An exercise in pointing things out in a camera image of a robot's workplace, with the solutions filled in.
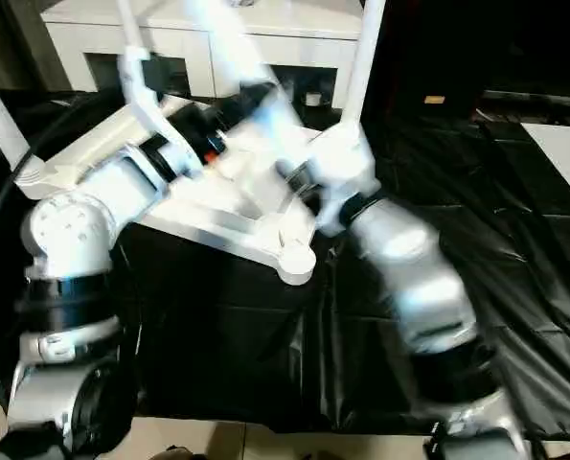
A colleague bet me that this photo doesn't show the black plastic mat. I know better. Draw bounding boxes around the black plastic mat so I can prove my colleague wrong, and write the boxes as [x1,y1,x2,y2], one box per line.
[0,85,570,440]

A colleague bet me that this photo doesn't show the white plastic table top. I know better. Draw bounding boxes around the white plastic table top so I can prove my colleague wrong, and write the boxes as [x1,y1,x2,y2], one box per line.
[13,93,376,288]

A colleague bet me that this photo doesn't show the black horizontal bar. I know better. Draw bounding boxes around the black horizontal bar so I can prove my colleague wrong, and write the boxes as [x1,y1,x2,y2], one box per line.
[483,89,570,102]

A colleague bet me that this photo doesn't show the white cabinet with glass doors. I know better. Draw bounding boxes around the white cabinet with glass doors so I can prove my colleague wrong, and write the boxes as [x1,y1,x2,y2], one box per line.
[39,0,362,109]

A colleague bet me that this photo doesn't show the white flat board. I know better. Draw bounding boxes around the white flat board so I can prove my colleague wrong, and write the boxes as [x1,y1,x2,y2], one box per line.
[521,122,570,212]

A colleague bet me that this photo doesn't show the white plastic table leg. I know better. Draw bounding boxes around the white plastic table leg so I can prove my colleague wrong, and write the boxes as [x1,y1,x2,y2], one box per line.
[181,0,314,212]
[116,0,145,49]
[0,60,49,197]
[339,0,387,140]

